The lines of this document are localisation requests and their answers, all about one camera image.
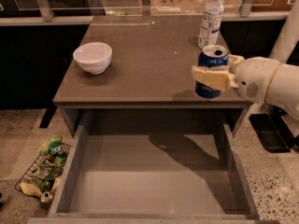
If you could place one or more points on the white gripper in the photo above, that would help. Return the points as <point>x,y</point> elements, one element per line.
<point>253,76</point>

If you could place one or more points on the blue pepsi can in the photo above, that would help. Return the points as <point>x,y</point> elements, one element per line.
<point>210,57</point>

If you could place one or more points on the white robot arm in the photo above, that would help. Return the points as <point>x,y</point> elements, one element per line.
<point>283,90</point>

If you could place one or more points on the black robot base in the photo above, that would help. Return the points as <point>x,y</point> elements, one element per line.
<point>273,131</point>

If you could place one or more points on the grey cabinet with top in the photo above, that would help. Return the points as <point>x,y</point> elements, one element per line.
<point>151,67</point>

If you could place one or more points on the open grey top drawer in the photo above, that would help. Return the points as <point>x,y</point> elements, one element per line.
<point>153,166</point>

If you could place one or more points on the silver can on floor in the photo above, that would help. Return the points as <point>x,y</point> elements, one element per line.
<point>46,197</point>

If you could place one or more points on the clear plastic water bottle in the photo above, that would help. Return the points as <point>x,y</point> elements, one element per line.
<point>211,23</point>

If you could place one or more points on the white ceramic bowl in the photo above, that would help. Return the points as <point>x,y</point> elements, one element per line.
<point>94,57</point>

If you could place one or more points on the green snack bag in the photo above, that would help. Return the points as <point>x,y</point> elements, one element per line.
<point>52,149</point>

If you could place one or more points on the yellow snack packet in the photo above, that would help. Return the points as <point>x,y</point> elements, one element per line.
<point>30,190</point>

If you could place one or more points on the metal railing frame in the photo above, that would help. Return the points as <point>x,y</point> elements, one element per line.
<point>72,12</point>

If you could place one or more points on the black wire basket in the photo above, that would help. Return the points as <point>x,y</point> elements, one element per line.
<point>42,172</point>

